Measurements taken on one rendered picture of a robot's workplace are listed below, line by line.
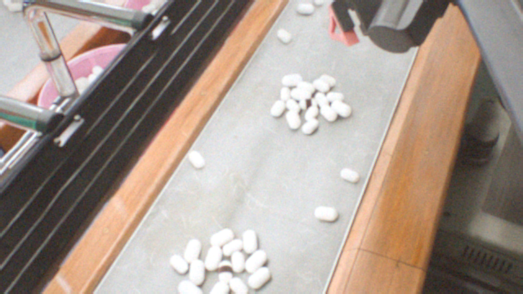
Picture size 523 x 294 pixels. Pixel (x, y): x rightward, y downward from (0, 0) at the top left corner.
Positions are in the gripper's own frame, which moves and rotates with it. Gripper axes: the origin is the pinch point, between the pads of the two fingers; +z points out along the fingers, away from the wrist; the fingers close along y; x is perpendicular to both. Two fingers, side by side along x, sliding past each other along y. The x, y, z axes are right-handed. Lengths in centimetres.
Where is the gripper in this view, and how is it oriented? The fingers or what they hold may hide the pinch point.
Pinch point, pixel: (357, 22)
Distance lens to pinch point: 89.6
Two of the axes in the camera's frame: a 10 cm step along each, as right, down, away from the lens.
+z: -2.9, 1.1, 9.5
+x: -4.4, -9.0, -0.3
